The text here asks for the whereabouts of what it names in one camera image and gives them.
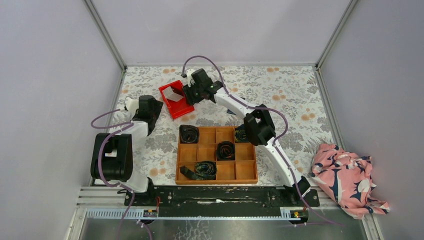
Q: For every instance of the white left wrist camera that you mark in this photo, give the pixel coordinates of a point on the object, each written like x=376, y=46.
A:
x=131, y=105

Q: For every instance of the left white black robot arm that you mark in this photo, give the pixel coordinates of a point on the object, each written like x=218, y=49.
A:
x=112, y=159

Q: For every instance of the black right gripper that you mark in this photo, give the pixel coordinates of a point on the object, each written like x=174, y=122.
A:
x=190, y=99

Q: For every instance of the rolled green tie bottom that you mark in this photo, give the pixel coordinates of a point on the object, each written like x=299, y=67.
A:
x=203, y=171

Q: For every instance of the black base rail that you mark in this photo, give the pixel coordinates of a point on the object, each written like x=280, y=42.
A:
x=221, y=201

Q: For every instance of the rolled dark tie top left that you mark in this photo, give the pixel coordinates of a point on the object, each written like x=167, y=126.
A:
x=189, y=134

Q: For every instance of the wooden compartment tray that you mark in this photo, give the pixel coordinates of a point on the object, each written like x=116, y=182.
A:
x=214, y=155

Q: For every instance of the pink floral cloth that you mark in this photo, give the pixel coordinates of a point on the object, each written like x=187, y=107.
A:
x=347, y=179

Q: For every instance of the rolled dark tie centre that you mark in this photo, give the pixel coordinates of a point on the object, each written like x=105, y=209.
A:
x=225, y=151

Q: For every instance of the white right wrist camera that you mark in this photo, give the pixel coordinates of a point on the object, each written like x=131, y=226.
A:
x=187, y=76

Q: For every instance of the rolled dark tie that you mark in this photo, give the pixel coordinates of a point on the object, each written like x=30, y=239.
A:
x=189, y=134
x=225, y=151

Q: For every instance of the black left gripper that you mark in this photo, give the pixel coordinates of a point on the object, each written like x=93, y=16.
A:
x=154, y=114

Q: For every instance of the red plastic bin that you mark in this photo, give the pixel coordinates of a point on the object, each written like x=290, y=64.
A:
x=176, y=109

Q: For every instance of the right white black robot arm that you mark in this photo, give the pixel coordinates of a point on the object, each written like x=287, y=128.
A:
x=258, y=123

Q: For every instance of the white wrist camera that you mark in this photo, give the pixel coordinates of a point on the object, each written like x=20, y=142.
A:
x=131, y=105
x=187, y=76

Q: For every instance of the stack of silver cards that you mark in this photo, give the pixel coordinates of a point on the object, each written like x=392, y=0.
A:
x=173, y=93

